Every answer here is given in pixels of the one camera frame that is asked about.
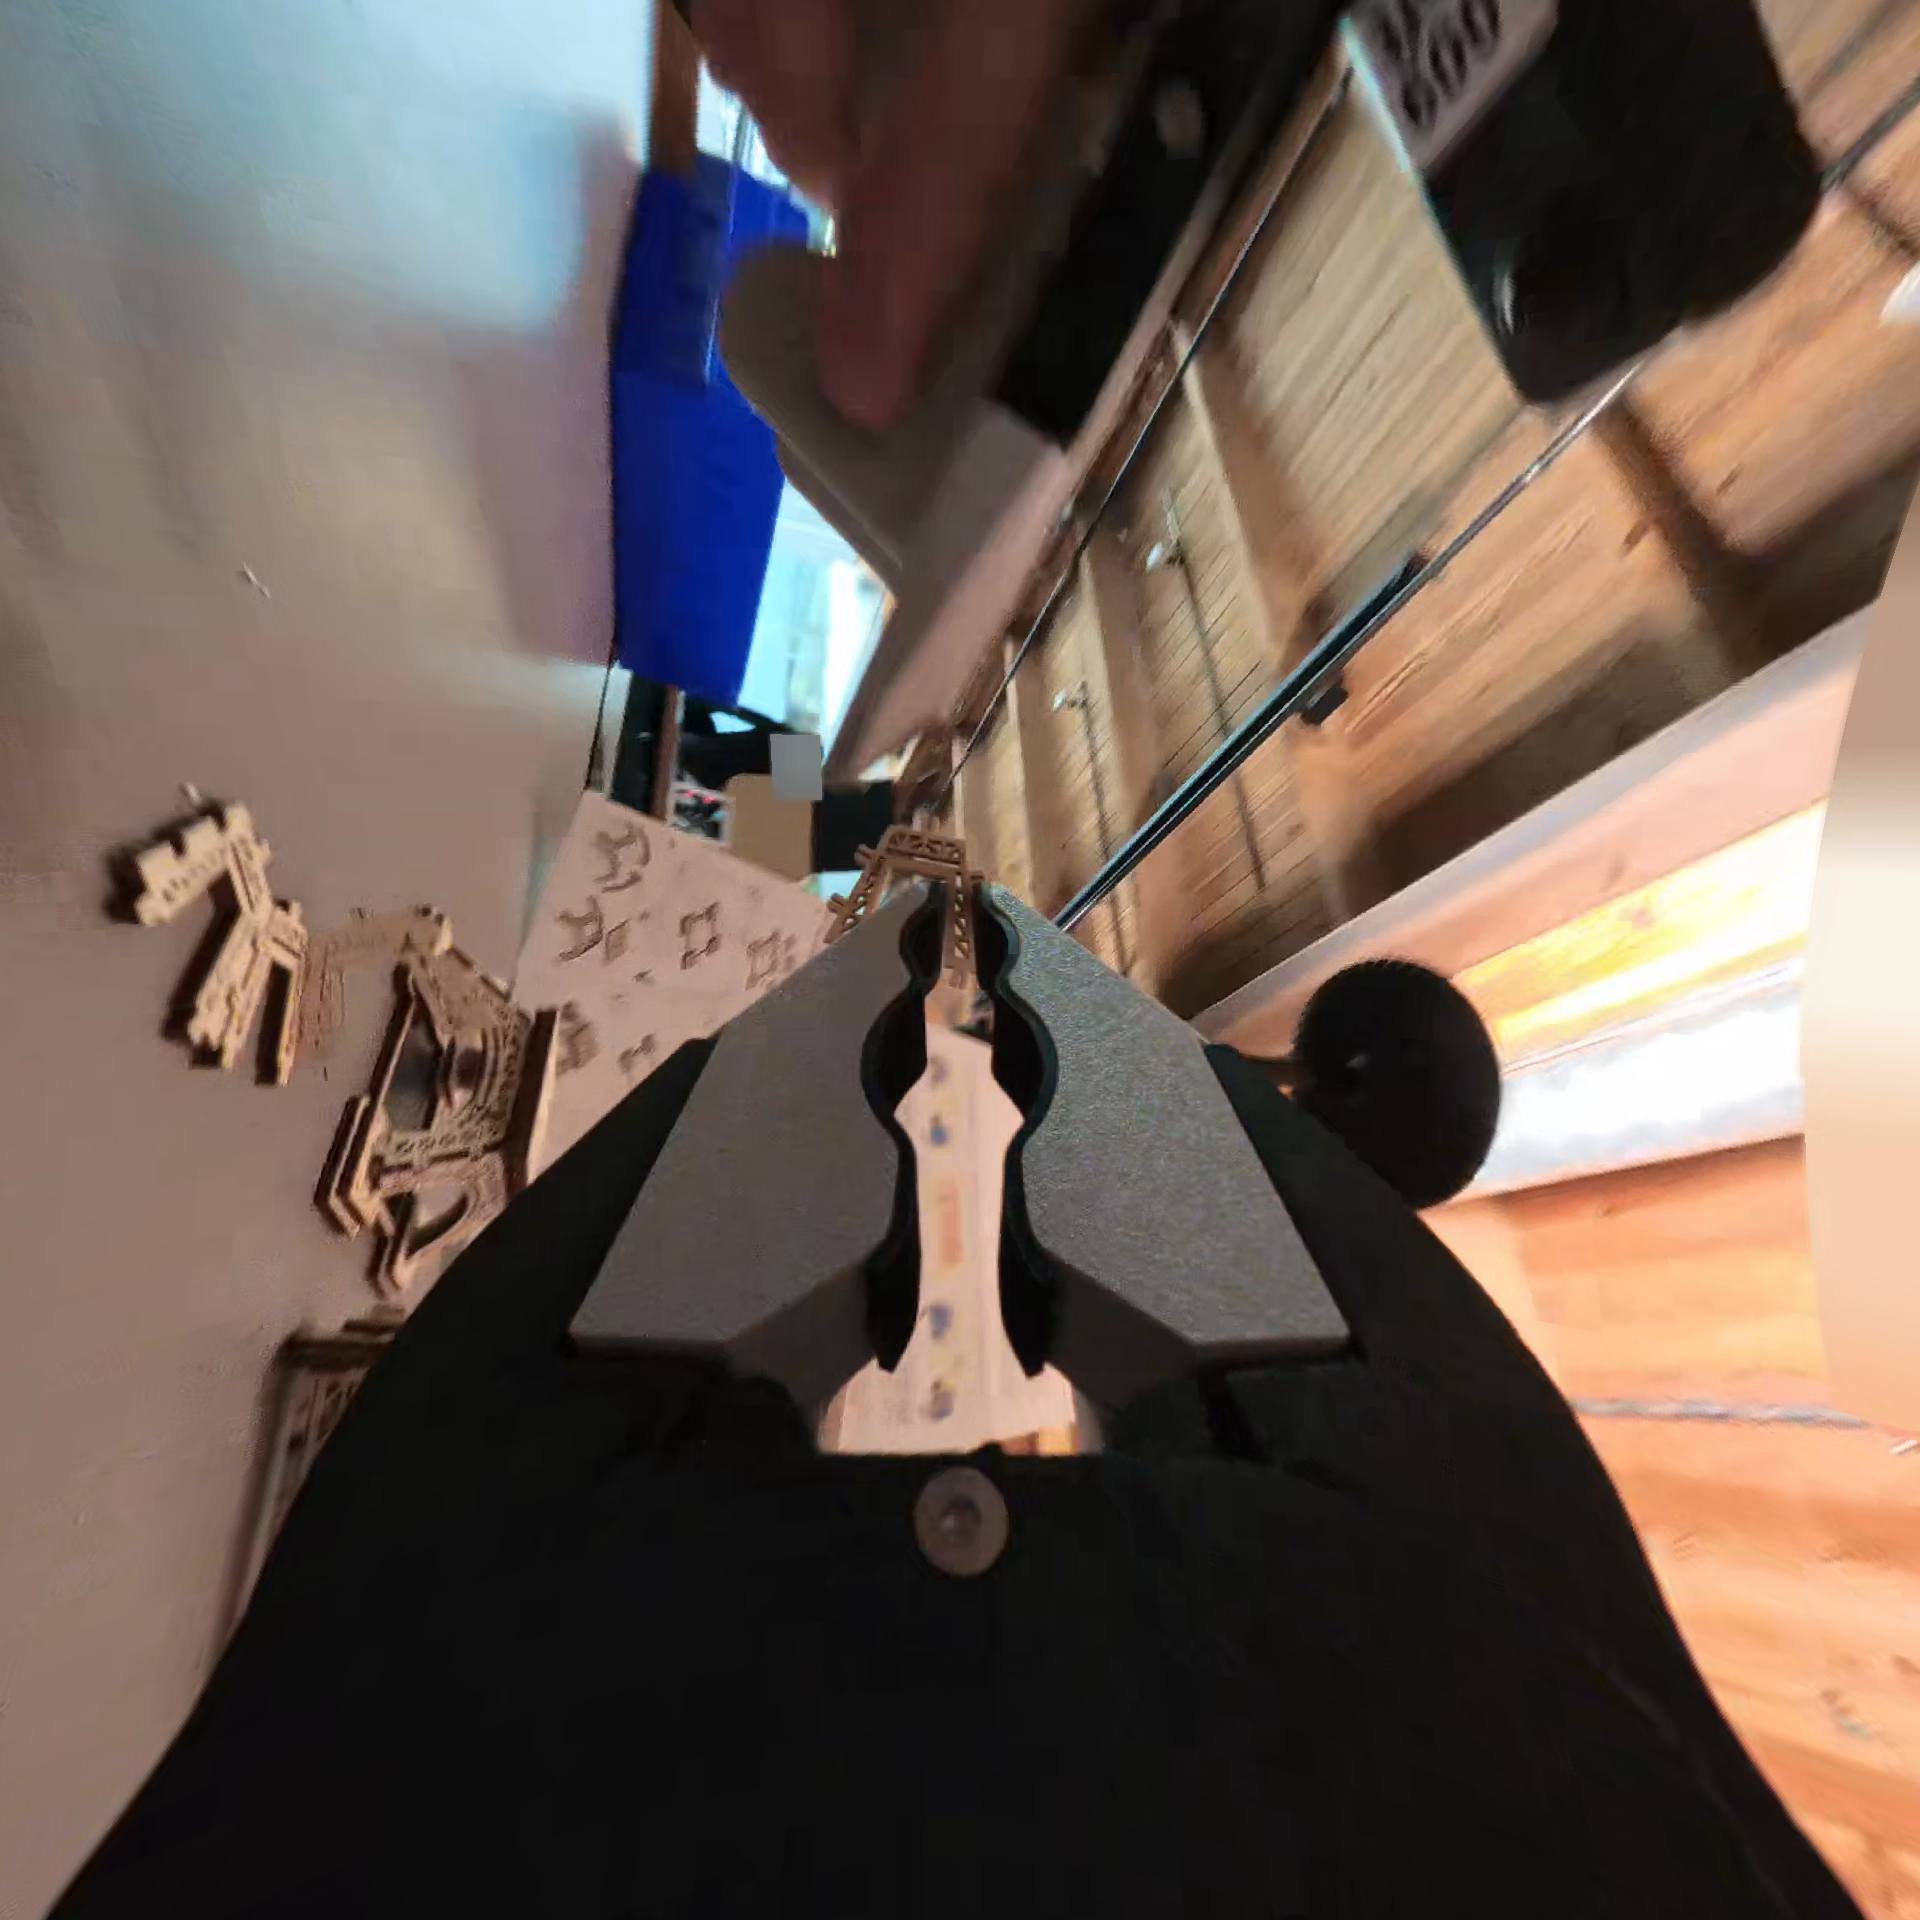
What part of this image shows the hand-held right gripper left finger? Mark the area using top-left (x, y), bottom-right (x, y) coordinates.
top-left (566, 883), bottom-right (945, 1452)

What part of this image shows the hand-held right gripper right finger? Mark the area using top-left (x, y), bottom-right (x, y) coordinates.
top-left (979, 883), bottom-right (1355, 1445)

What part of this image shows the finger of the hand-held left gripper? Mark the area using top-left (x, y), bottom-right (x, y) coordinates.
top-left (754, 400), bottom-right (1076, 782)

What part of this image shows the wooden lattice arch piece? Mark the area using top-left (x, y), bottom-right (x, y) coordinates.
top-left (824, 819), bottom-right (989, 994)

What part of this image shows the chain of wooden lattice arches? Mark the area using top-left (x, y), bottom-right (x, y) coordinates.
top-left (104, 797), bottom-right (456, 1087)

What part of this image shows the person's left hand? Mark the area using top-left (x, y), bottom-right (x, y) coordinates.
top-left (691, 0), bottom-right (1145, 442)

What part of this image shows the black round knob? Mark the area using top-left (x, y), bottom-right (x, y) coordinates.
top-left (1293, 957), bottom-right (1504, 1211)

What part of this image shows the paper instruction sheet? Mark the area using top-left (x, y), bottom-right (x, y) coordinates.
top-left (516, 791), bottom-right (1082, 1456)

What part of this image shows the blue box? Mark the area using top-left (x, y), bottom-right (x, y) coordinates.
top-left (609, 150), bottom-right (836, 711)

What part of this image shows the wooden tower base model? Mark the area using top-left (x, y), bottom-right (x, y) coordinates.
top-left (310, 903), bottom-right (560, 1300)

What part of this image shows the wooden cabinet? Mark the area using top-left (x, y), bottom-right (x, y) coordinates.
top-left (961, 0), bottom-right (1920, 1021)

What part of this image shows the white shelf board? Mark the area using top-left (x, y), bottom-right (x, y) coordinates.
top-left (1192, 598), bottom-right (1876, 1051)

